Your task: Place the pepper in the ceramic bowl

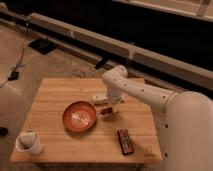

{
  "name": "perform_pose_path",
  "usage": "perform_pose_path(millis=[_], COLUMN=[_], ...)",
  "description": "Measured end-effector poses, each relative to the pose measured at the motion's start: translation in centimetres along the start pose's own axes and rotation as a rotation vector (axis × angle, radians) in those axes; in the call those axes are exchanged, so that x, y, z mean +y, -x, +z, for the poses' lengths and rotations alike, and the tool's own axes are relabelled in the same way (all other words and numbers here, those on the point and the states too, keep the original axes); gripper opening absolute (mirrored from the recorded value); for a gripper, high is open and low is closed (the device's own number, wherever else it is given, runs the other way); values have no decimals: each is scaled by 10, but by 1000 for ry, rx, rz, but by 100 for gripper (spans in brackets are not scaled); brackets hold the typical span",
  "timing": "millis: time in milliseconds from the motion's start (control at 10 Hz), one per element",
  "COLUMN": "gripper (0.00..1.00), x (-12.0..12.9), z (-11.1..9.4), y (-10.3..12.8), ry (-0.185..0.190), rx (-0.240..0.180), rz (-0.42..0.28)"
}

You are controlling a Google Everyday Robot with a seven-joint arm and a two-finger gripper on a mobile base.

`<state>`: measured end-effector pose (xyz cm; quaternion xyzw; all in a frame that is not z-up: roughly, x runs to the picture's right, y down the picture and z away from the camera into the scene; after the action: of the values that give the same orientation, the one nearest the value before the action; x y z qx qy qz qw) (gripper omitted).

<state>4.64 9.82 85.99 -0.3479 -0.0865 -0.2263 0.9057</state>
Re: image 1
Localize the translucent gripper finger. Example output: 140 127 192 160
106 105 119 119

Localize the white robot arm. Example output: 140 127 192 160
102 65 213 171

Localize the red pepper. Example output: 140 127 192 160
100 107 114 115

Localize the orange ceramic bowl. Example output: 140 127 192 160
62 101 97 133

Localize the dark candy bar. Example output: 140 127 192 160
117 129 134 155

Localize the wooden table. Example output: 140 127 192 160
11 78 162 164

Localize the white cup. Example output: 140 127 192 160
15 130 43 155

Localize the black floor plate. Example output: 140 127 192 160
29 38 56 55

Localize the black bracket on rail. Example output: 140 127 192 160
95 57 109 69

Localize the long metal rail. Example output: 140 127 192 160
0 4 213 91

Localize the black cable with plug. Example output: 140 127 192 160
7 19 31 82

